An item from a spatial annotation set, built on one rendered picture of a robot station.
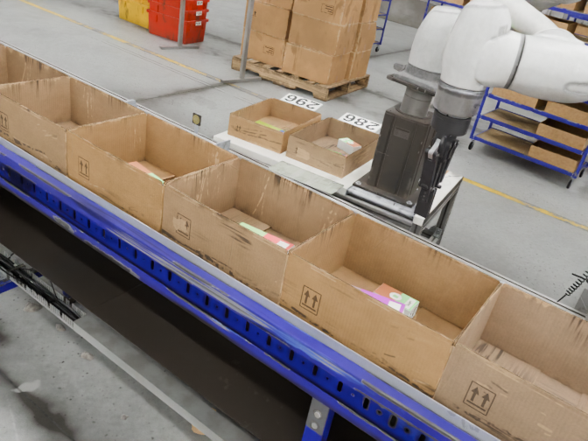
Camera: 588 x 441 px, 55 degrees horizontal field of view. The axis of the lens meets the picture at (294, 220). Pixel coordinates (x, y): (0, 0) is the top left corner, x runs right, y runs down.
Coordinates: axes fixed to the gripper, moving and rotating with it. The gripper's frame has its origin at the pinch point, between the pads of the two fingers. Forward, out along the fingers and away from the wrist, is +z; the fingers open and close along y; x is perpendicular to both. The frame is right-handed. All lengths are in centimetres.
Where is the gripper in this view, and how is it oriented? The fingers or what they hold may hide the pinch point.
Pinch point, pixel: (425, 200)
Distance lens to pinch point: 126.9
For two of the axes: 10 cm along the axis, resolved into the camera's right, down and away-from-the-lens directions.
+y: 5.8, -3.1, 7.5
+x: -7.9, -4.1, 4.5
